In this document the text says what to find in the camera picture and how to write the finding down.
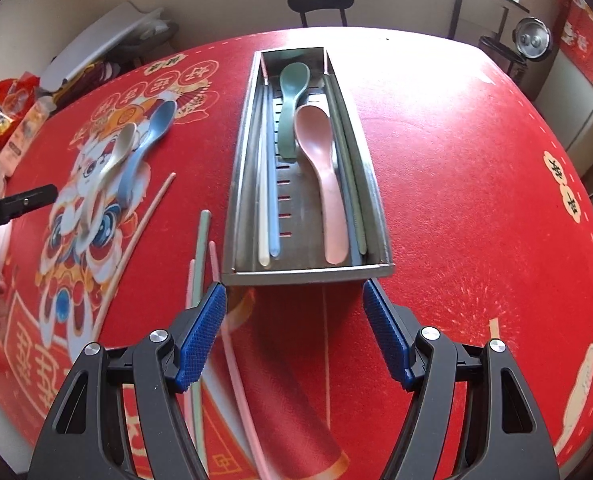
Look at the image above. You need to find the blue plastic spoon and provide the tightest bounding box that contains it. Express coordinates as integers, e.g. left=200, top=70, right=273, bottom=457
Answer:
left=116, top=100, right=177, bottom=210

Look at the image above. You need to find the red hanging cloth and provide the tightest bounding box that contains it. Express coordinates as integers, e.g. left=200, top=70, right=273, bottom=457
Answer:
left=554, top=0, right=593, bottom=85

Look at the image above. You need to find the red snack bag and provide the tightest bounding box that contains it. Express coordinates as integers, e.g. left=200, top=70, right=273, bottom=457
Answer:
left=0, top=73, right=39, bottom=151

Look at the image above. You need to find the cream plastic spoon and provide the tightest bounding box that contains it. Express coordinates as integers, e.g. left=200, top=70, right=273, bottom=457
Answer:
left=76, top=122, right=137, bottom=246

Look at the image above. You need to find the green chopstick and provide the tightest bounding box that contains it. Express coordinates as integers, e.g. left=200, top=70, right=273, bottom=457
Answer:
left=324, top=74, right=367, bottom=257
left=190, top=209, right=211, bottom=468

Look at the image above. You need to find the grey folded board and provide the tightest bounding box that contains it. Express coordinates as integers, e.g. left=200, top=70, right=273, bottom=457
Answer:
left=39, top=1, right=179, bottom=93

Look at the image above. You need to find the pink chopstick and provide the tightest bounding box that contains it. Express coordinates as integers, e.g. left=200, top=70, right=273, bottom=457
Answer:
left=206, top=239, right=273, bottom=480
left=184, top=259, right=194, bottom=440

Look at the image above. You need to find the silver pressure cooker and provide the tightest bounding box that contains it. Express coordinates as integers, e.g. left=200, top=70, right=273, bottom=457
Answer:
left=513, top=16, right=553, bottom=62

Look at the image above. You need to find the stainless steel utensil tray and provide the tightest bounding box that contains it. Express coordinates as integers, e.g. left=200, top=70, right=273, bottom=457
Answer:
left=222, top=47, right=394, bottom=286

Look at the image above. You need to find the red printed table mat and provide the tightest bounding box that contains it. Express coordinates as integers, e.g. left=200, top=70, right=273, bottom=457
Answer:
left=0, top=27, right=593, bottom=479

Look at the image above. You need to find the green plastic spoon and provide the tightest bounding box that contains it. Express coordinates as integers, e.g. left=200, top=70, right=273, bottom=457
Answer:
left=277, top=62, right=311, bottom=162

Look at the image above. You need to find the cream chopstick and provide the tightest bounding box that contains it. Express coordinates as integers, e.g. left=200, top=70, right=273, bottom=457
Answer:
left=257, top=105, right=270, bottom=268
left=91, top=172, right=176, bottom=340

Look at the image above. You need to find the pink plastic spoon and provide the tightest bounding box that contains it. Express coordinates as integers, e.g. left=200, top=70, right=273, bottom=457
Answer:
left=294, top=105, right=350, bottom=266

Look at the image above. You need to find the blue chopstick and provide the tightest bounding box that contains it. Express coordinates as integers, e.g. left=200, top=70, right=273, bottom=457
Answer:
left=266, top=87, right=280, bottom=258

